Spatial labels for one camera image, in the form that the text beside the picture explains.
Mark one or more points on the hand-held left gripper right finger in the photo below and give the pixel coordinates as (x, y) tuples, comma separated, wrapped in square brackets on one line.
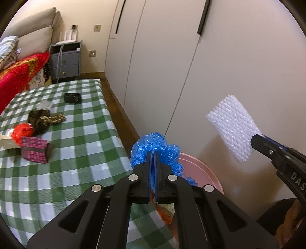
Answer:
[(165, 184)]

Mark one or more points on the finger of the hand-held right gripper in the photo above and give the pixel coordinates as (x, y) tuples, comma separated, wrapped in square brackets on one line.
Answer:
[(265, 147), (277, 143)]

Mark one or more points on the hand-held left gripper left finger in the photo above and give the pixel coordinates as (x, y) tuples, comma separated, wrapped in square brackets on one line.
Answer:
[(143, 182)]

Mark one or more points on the pale foam fruit net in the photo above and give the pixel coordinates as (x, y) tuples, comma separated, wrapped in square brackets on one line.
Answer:
[(234, 124)]

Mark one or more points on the blue plastic bag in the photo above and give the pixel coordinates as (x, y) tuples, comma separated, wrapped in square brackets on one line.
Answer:
[(153, 143)]

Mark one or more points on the pink plastic bin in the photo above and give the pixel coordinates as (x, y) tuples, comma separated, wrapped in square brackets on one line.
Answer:
[(205, 172)]

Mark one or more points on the person's right hand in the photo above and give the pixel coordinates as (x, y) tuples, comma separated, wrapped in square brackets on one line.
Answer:
[(289, 220)]

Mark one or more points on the orange printed wrapper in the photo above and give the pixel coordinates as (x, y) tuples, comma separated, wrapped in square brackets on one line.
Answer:
[(167, 215)]

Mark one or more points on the black coiled belt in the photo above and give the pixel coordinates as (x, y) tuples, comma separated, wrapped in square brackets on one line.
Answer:
[(71, 98)]

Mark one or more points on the dark patterned cloth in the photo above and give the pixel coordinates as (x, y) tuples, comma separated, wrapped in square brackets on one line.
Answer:
[(47, 119)]

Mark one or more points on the pink patterned box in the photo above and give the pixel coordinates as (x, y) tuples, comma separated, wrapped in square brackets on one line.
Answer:
[(33, 148)]

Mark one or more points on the white wardrobe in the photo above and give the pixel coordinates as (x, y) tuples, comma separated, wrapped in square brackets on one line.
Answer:
[(167, 59)]

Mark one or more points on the clear plastic wrapper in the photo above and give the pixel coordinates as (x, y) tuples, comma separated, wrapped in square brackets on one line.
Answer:
[(45, 105)]

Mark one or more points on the orange plastic bag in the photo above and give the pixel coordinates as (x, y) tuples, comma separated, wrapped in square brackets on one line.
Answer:
[(22, 131)]

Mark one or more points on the white paper wrapper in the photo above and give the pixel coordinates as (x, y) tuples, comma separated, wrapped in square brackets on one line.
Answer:
[(7, 142)]

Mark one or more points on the grey nightstand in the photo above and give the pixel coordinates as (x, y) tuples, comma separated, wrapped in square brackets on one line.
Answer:
[(67, 62)]

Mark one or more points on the floral bed sheet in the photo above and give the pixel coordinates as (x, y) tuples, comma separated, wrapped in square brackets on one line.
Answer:
[(39, 80)]

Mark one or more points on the white router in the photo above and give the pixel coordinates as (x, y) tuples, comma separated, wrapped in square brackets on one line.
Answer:
[(69, 39)]

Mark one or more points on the red floral blanket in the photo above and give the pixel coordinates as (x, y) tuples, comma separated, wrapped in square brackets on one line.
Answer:
[(19, 71)]

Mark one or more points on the beige padded headboard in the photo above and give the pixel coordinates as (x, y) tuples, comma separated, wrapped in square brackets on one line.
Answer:
[(35, 31)]

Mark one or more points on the blue plaid quilt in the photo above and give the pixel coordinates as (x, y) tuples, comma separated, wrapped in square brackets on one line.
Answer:
[(8, 47)]

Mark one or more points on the brass wall socket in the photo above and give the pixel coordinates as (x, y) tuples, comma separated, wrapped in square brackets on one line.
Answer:
[(92, 53)]

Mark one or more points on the brass wall switch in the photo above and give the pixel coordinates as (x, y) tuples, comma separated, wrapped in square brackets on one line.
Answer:
[(97, 28)]

